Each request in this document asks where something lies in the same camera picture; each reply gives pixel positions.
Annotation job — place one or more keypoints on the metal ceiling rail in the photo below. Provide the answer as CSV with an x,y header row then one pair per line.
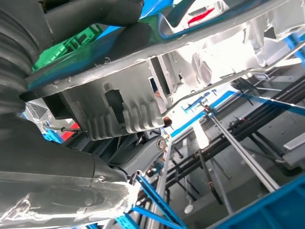
x,y
238,148

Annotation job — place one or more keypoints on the bright ceiling light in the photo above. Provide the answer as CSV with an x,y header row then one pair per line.
x,y
201,136

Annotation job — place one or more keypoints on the blue metal shelf rack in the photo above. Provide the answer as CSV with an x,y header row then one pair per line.
x,y
274,208

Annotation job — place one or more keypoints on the round white ceiling detector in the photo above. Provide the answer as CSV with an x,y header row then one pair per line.
x,y
188,209

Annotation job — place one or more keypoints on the green plastic crate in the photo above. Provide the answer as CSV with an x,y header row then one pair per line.
x,y
59,50

